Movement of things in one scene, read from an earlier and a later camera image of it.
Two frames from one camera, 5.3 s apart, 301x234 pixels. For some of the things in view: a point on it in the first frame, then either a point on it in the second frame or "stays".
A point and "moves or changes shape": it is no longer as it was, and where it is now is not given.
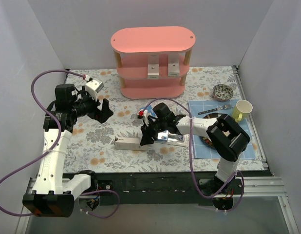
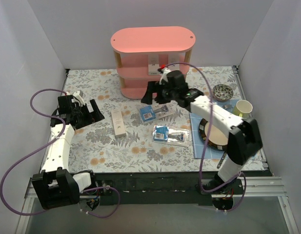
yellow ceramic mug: (241, 109) stays
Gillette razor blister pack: (164, 136) stays
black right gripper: (150, 127) -> (158, 90)
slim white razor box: (173, 65) stays
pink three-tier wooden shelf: (153, 61) stays
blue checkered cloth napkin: (198, 109) stays
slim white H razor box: (153, 67) moves or changes shape
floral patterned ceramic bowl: (222, 92) stays
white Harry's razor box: (133, 144) -> (119, 126)
